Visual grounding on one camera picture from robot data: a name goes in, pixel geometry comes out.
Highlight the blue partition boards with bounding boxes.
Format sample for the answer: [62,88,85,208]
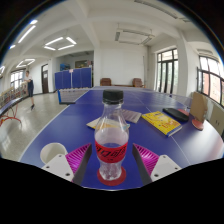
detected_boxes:
[54,67,93,91]

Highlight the beige cabinet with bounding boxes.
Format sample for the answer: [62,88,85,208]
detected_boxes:
[209,103,224,138]

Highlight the low blue-edged barrier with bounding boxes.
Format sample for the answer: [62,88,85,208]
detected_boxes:
[57,87,91,105]

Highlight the grey-purple book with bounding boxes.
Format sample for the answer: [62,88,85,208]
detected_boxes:
[120,108,143,124]

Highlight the clear red-labelled drink bottle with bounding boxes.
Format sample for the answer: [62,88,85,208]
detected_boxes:
[93,89,131,182]

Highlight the grey rectangular ceiling fixture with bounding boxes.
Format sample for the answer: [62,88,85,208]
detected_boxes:
[133,0,191,23]

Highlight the tall dark-framed window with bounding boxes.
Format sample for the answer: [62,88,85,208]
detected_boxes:
[155,48,179,94]

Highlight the blue table with red legs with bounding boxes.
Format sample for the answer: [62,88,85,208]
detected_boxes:
[0,94,29,128]

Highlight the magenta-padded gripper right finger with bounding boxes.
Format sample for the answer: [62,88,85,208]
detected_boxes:
[131,142,184,186]

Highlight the small bright window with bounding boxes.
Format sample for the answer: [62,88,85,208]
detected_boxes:
[9,69,25,89]

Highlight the black pouch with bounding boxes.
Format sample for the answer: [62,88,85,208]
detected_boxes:
[162,107,190,123]

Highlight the square-shaped ceiling light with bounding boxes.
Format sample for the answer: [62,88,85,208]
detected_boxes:
[15,58,36,69]
[43,36,78,52]

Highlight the wide dark-framed window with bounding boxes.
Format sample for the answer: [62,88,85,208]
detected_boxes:
[196,55,224,108]

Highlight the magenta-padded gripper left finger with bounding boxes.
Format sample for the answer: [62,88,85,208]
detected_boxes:
[41,142,93,186]

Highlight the shelf unit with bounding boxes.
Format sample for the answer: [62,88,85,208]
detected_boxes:
[0,81,29,108]

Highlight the flat round red coaster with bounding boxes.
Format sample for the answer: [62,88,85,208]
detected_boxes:
[96,166,128,187]

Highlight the brown chair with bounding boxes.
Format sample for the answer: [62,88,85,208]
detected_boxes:
[99,77,112,87]
[131,77,144,88]

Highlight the dark door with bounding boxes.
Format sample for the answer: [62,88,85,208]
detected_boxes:
[40,63,50,95]

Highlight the white cup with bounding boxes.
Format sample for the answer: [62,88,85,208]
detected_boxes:
[39,142,69,165]

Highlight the person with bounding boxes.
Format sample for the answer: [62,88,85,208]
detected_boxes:
[23,69,36,111]

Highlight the brown cardboard box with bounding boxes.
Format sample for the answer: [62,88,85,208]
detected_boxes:
[189,91,209,124]

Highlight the ceiling air conditioner unit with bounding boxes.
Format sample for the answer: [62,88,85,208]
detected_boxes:
[114,28,156,46]

